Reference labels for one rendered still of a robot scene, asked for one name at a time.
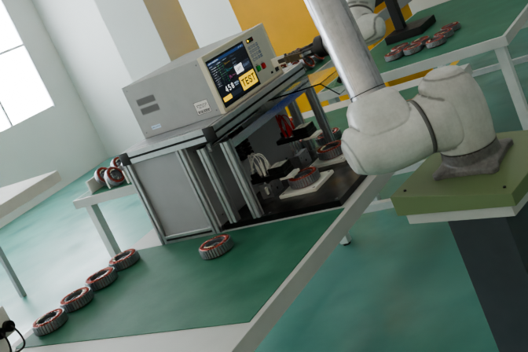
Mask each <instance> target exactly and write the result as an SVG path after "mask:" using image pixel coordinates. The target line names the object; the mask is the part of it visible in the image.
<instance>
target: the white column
mask: <svg viewBox="0 0 528 352"><path fill-rule="evenodd" d="M94 2H95V4H96V6H97V8H98V10H99V12H100V15H101V17H102V19H103V21H104V23H105V25H106V27H107V29H108V32H109V34H110V35H111V37H112V40H113V42H114V43H115V47H116V49H117V50H118V52H119V55H120V56H121V58H122V60H123V63H124V65H125V67H126V69H127V71H128V73H129V75H130V77H131V80H132V82H135V81H137V80H138V79H140V78H142V77H144V76H146V75H147V74H149V73H151V72H154V71H155V70H156V69H158V68H161V67H163V66H164V65H166V64H168V63H170V62H171V61H174V60H175V59H177V58H179V57H181V56H183V55H185V54H186V53H189V52H192V51H193V50H197V49H199V48H200V47H199V45H198V43H197V40H196V38H195V36H194V34H193V31H192V29H191V27H190V25H189V22H188V21H187V19H186V16H185V14H184V12H183V9H182V7H181V5H180V3H179V1H178V0H94Z"/></svg>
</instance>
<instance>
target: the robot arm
mask: <svg viewBox="0 0 528 352"><path fill-rule="evenodd" d="M304 2H305V3H306V7H307V9H308V10H309V12H310V15H311V17H312V19H313V22H314V23H315V26H316V28H317V30H318V31H319V33H320V35H318V36H316V37H315V38H314V39H313V42H312V43H310V44H309V45H307V46H304V47H302V48H300V49H297V50H294V51H292V52H291V53H285V54H284V55H281V56H279V57H275V58H273V59H271V60H270V62H271V64H272V66H273V68H275V67H276V66H279V65H282V64H288V63H290V62H293V61H297V60H301V59H305V58H306V57H312V56H313V55H314V54H317V55H318V56H319V57H326V56H328V55H330V57H331V59H332V62H333V64H334V65H335V69H336V71H337V72H338V74H339V77H340V79H341V81H342V83H343V85H344V87H345V90H346V92H347V94H348V96H349V98H350V101H351V104H349V106H348V109H347V112H346V117H347V121H348V125H349V128H347V129H346V130H344V131H343V135H342V138H341V149H342V152H343V155H344V157H345V158H346V161H347V162H348V163H349V165H350V167H351V168H352V169H353V171H354V172H355V173H357V174H363V175H378V174H387V173H391V172H395V171H399V170H401V169H404V168H406V167H409V166H411V165H413V164H414V163H417V162H419V161H421V160H423V159H425V158H426V157H428V156H430V155H432V154H434V153H436V152H440V153H441V157H442V163H441V165H440V167H439V168H438V169H437V170H436V171H435V172H434V173H433V174H432V176H433V179H434V180H435V181H439V180H442V179H446V178H456V177H463V176H469V175H476V174H494V173H497V172H498V171H499V170H500V168H499V166H500V164H501V162H502V160H503V158H504V156H505V154H506V153H507V151H508V149H509V148H510V147H511V146H512V145H513V144H514V143H513V140H512V139H511V138H504V139H499V140H498V138H497V136H496V133H495V130H494V126H493V120H492V116H491V114H490V109H489V107H488V104H487V102H486V99H485V96H484V94H483V92H482V90H481V88H480V86H479V85H478V83H477V82H476V81H475V79H474V78H473V77H472V76H471V75H470V74H469V73H467V72H466V71H465V70H464V69H463V68H461V67H460V66H457V65H448V66H444V67H440V68H436V69H434V70H432V71H429V72H428V73H427V74H426V75H425V76H424V77H423V78H422V80H421V81H420V84H419V86H418V91H419V93H418V94H417V95H416V96H415V97H414V98H413V99H412V100H411V101H408V102H406V100H405V99H404V98H403V96H402V95H401V94H400V93H399V92H398V91H397V90H395V89H393V88H391V87H389V86H386V85H385V83H384V81H383V79H382V76H381V74H380V72H379V70H378V68H377V67H376V63H375V61H374V60H373V58H372V55H371V53H370V51H369V48H368V46H370V45H372V44H374V43H376V42H378V41H379V40H380V39H381V38H383V37H384V35H385V33H386V24H385V21H384V19H383V18H382V17H381V16H380V15H378V14H375V13H374V10H375V4H376V0H304Z"/></svg>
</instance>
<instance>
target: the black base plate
mask: <svg viewBox="0 0 528 352"><path fill-rule="evenodd" d="M319 148H320V147H316V148H315V149H314V150H311V151H308V152H309V154H310V157H311V159H312V161H311V162H310V163H309V164H308V165H306V166H305V167H304V168H303V169H305V168H307V167H309V166H310V165H311V164H312V163H313V162H314V161H315V160H316V159H317V158H318V156H317V150H318V149H319ZM318 170H319V172H320V173H321V172H324V171H330V170H334V173H333V174H332V175H331V177H330V178H329V179H328V180H327V181H326V182H325V183H324V184H323V185H322V186H321V187H320V188H319V189H318V190H317V191H316V192H309V193H306V194H302V195H298V196H292V197H288V198H284V199H280V197H279V196H280V195H281V194H282V193H283V192H284V191H285V190H286V189H287V188H288V187H289V186H290V185H289V184H288V179H284V180H281V182H282V184H283V186H284V188H283V189H282V190H281V191H280V192H279V193H278V194H277V195H276V196H275V197H271V198H268V199H263V198H262V194H261V193H260V191H259V192H258V193H257V194H256V196H257V198H258V201H259V203H260V204H261V207H262V209H263V211H264V213H265V214H263V215H262V217H260V218H258V217H257V218H253V217H252V214H251V212H250V210H249V208H248V205H247V204H245V205H244V206H243V207H242V208H241V209H240V210H239V211H238V212H239V215H240V217H241V219H240V220H239V221H238V222H234V223H231V224H230V222H229V220H228V221H227V222H226V223H225V224H224V227H225V230H227V229H235V228H239V227H243V226H249V225H254V224H258V223H262V222H268V221H273V220H277V219H281V218H288V217H291V216H296V215H303V214H307V213H311V212H315V211H322V210H326V209H330V208H334V207H341V206H343V205H344V203H345V202H346V201H347V200H348V198H349V197H350V196H351V195H352V194H353V192H354V191H355V190H356V189H357V187H358V186H359V185H360V184H361V183H362V182H363V181H364V180H365V179H366V177H367V176H368V175H363V174H357V173H355V172H354V171H353V169H352V168H351V167H350V165H349V163H348V162H347V160H345V161H344V162H342V163H336V164H332V165H328V166H325V167H319V168H318Z"/></svg>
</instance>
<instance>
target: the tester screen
mask: <svg viewBox="0 0 528 352"><path fill-rule="evenodd" d="M247 58H248V55H247V53H246V51H245V49H244V46H243V44H240V45H239V46H237V47H235V48H234V49H231V50H230V51H229V52H227V53H225V54H223V55H221V56H220V57H218V58H216V59H215V60H213V61H211V62H210V63H208V64H207V66H208V68H209V70H210V73H211V75H212V77H213V79H214V82H215V84H216V86H217V87H218V91H219V93H220V94H221V97H222V100H223V101H224V99H223V98H224V97H226V96H228V95H229V94H231V93H232V92H233V91H234V90H236V89H238V88H239V87H241V89H242V91H241V92H240V93H238V94H237V95H236V96H234V97H232V98H231V99H230V100H228V101H227V102H225V101H224V103H225V105H227V104H228V103H230V102H231V101H233V100H235V99H236V98H238V97H239V96H240V95H241V94H243V93H245V92H246V91H248V90H249V89H251V88H252V87H253V86H255V85H256V84H258V83H259V82H257V83H255V84H254V85H252V86H250V87H249V88H247V89H246V90H244V88H243V87H242V85H241V83H240V80H239V78H240V77H241V76H242V75H244V74H245V73H247V72H249V71H250V70H251V69H252V68H253V67H252V65H251V66H250V67H249V68H247V69H245V70H244V71H242V72H241V73H239V74H237V72H236V70H235V68H234V66H236V65H238V64H239V63H240V62H242V61H244V60H246V59H247ZM248 60H249V58H248ZM231 82H233V83H234V86H235V87H236V88H234V89H233V90H231V91H229V92H228V93H226V90H225V88H224V86H226V85H228V84H230V83H231Z"/></svg>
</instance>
